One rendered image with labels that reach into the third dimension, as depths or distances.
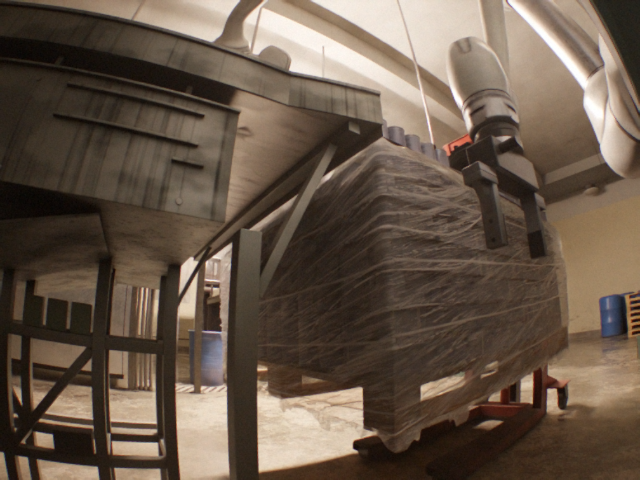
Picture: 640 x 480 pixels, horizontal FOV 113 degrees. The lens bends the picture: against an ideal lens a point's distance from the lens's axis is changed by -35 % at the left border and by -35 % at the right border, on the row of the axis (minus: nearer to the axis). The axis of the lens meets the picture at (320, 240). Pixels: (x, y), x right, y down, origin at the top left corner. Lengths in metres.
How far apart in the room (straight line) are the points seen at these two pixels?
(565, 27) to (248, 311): 0.88
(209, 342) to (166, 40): 3.29
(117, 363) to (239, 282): 2.72
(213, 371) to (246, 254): 3.22
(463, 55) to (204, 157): 0.47
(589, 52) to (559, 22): 0.11
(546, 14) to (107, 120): 0.94
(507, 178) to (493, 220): 0.09
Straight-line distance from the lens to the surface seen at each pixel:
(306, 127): 0.72
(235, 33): 0.99
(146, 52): 0.65
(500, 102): 0.53
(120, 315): 3.16
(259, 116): 0.70
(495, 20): 0.80
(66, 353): 3.24
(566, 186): 9.35
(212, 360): 3.69
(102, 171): 0.53
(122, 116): 0.58
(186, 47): 0.67
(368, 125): 0.72
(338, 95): 0.72
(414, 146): 0.94
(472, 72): 0.56
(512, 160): 0.49
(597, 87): 0.73
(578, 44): 0.82
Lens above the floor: 0.64
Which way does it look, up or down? 17 degrees up
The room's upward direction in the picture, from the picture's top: straight up
